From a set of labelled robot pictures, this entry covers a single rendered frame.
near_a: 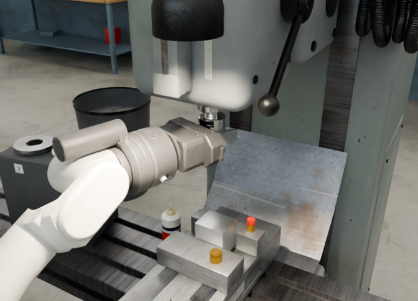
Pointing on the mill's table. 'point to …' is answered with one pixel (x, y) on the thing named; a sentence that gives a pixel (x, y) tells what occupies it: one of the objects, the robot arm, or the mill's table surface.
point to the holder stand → (32, 178)
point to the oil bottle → (170, 222)
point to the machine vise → (176, 284)
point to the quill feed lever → (301, 4)
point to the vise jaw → (199, 261)
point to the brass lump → (216, 255)
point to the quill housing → (219, 49)
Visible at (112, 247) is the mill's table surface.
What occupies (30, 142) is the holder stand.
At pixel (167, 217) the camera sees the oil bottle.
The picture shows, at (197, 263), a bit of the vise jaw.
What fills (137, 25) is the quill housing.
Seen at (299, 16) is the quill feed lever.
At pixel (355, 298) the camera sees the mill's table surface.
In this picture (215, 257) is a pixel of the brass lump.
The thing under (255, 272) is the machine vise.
